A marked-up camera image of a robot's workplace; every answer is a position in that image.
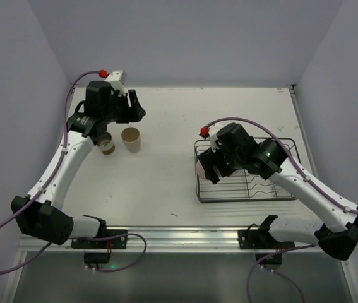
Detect pink hexagonal mug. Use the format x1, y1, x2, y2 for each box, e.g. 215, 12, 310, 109
196, 160, 221, 180

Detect beige tall cup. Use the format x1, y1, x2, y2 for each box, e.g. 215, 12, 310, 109
121, 127, 141, 153

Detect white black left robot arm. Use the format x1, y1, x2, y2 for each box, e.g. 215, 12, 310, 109
11, 81, 146, 245

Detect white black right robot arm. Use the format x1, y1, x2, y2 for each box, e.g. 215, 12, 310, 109
197, 122, 358, 261

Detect grey wire dish rack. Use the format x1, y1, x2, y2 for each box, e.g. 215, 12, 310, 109
193, 136, 299, 203

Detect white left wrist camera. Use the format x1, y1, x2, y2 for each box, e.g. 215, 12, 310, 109
104, 70, 126, 96

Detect aluminium front rail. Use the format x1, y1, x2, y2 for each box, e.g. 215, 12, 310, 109
17, 224, 325, 253

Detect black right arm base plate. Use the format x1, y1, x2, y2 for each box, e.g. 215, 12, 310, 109
237, 224, 295, 250

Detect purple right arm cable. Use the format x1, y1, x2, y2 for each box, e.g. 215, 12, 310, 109
199, 117, 358, 244

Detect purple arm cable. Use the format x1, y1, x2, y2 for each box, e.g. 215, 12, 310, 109
199, 117, 358, 244
0, 68, 108, 276

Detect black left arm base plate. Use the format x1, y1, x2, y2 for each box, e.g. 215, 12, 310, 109
71, 229, 128, 249

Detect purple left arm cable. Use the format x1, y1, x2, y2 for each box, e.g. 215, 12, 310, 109
0, 68, 108, 276

